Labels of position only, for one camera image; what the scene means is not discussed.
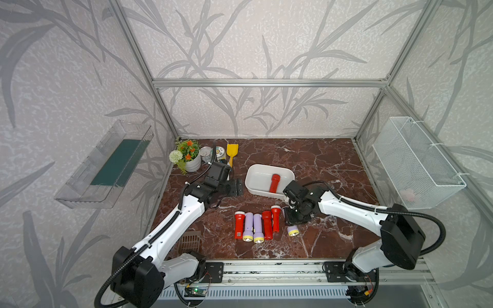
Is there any white plastic storage box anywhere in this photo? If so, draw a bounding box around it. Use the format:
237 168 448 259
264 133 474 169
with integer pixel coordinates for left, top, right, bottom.
245 164 295 201

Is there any potted orange flower plant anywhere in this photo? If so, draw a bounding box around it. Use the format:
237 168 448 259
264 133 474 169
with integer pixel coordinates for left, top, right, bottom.
168 137 201 174

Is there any pink object in basket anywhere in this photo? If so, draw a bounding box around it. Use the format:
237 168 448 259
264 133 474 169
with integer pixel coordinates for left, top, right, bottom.
400 188 419 204

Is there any silver tin can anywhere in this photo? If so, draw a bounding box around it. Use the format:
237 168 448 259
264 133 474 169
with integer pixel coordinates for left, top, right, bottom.
199 146 213 164

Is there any white wire mesh basket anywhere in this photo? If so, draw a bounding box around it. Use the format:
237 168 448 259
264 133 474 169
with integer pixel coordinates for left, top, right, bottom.
372 117 467 210

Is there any clear plastic wall shelf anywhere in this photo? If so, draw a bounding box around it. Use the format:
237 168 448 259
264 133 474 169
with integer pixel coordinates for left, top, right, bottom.
55 120 154 209

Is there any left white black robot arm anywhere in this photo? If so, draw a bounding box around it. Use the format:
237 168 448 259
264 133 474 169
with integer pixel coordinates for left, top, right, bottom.
94 178 243 307

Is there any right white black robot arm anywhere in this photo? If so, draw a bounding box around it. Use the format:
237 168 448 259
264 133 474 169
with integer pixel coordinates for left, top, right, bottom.
283 180 447 282

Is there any red flashlight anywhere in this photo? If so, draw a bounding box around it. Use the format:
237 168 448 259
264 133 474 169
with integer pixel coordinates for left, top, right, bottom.
262 210 273 241
234 211 246 239
271 205 282 233
269 174 281 194

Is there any green yellow labelled can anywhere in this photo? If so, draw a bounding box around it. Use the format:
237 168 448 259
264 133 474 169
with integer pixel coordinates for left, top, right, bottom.
213 146 227 164

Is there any green circuit board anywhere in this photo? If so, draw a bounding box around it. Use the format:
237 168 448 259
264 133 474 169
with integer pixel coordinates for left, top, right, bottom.
184 286 208 297

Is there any purple flashlight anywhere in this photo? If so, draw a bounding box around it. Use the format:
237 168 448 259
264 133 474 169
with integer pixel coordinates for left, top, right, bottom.
286 225 300 237
243 213 254 242
253 214 264 243

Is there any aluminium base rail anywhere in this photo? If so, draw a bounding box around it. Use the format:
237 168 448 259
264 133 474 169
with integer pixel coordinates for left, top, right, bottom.
212 259 436 287

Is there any yellow toy shovel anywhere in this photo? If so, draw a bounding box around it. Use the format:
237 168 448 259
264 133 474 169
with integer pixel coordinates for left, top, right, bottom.
226 144 239 167

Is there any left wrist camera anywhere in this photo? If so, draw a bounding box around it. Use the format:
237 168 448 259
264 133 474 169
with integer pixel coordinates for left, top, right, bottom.
206 162 232 186

